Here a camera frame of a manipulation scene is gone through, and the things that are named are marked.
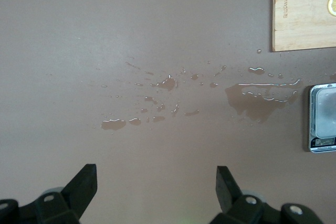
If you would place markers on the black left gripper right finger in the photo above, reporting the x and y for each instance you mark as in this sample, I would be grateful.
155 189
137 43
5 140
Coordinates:
231 200

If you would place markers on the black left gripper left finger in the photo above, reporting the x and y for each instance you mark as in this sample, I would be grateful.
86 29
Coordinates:
76 197

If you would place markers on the silver digital kitchen scale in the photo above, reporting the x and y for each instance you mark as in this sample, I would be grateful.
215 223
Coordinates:
323 119

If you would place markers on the wooden cutting board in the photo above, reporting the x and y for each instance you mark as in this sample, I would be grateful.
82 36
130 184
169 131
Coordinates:
302 24

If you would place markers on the lemon slice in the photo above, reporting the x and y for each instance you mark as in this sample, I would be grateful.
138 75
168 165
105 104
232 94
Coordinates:
333 5

